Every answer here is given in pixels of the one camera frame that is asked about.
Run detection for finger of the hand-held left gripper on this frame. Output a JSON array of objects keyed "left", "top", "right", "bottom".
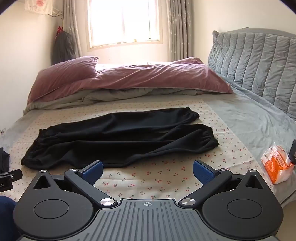
[{"left": 0, "top": 169, "right": 23, "bottom": 182}]

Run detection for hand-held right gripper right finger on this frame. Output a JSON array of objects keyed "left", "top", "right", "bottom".
[{"left": 179, "top": 159, "right": 267, "bottom": 207}]

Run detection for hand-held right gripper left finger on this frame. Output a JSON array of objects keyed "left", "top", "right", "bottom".
[{"left": 32, "top": 161, "right": 117, "bottom": 208}]

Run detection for black pants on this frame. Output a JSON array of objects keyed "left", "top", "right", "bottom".
[{"left": 21, "top": 107, "right": 219, "bottom": 169}]

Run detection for cherry print cloth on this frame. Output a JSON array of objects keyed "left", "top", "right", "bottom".
[{"left": 7, "top": 100, "right": 264, "bottom": 202}]

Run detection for person's blue clothing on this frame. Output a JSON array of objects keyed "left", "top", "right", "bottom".
[{"left": 0, "top": 195, "right": 18, "bottom": 241}]

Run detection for orange and white packet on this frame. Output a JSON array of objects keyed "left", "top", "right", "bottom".
[{"left": 260, "top": 142, "right": 295, "bottom": 185}]

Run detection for black object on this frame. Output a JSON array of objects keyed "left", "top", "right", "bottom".
[{"left": 288, "top": 139, "right": 296, "bottom": 165}]

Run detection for pink pillow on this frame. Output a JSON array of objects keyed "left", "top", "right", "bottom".
[{"left": 27, "top": 56, "right": 99, "bottom": 105}]

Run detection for pink and grey duvet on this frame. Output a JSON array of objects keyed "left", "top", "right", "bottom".
[{"left": 23, "top": 57, "right": 233, "bottom": 114}]

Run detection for grey quilted headboard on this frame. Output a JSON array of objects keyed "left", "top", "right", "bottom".
[{"left": 207, "top": 28, "right": 296, "bottom": 121}]

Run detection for grey hanging garment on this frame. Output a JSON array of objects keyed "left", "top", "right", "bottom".
[{"left": 52, "top": 30, "right": 77, "bottom": 66}]

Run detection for grey patterned curtain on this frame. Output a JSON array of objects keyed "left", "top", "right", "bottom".
[
  {"left": 62, "top": 0, "right": 83, "bottom": 58},
  {"left": 166, "top": 0, "right": 194, "bottom": 62}
]

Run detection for window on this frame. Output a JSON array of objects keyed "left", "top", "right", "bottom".
[{"left": 85, "top": 0, "right": 164, "bottom": 52}]

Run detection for white printed cloth cover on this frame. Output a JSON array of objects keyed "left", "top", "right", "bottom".
[{"left": 24, "top": 0, "right": 60, "bottom": 17}]

